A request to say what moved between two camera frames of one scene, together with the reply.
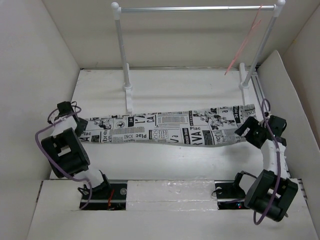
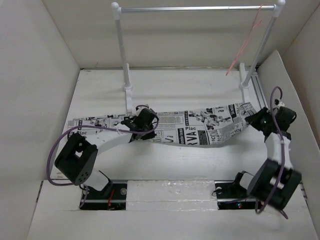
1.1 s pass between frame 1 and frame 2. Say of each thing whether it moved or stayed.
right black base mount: stayed
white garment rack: stayed
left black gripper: moved
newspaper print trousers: moved
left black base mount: stayed
